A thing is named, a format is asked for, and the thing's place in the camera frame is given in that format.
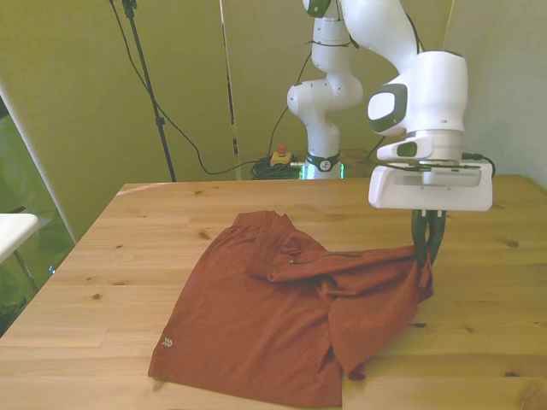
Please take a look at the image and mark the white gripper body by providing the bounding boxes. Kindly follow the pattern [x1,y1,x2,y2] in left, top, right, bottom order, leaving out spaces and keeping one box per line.
[368,160,494,213]

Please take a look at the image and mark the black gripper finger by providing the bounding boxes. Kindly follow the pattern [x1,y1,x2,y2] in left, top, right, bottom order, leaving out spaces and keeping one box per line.
[429,209,448,262]
[409,209,430,265]

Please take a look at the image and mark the rust red shirt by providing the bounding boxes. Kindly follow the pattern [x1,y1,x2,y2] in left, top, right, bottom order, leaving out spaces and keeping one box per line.
[147,210,435,409]

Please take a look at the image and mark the yellow emergency stop button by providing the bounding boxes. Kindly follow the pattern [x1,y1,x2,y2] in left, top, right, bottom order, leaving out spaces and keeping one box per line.
[269,143,297,168]

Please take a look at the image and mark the white vertical strip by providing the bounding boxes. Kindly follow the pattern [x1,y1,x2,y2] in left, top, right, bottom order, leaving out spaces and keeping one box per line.
[219,0,243,180]

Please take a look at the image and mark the black tripod stand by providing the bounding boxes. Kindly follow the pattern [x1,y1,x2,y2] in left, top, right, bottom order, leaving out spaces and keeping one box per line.
[109,0,179,183]

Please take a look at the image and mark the white side table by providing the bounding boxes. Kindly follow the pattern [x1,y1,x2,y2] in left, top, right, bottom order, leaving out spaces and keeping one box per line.
[0,213,40,296]

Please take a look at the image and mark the black coiled cable bundle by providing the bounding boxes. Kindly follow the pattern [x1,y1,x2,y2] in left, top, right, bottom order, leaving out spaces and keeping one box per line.
[250,155,309,180]

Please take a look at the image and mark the thin black base cable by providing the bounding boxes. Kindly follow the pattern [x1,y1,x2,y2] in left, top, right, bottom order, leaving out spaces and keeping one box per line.
[271,50,314,155]

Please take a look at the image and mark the black tripod cable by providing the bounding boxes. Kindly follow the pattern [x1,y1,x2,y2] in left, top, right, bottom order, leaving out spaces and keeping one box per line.
[109,0,274,176]

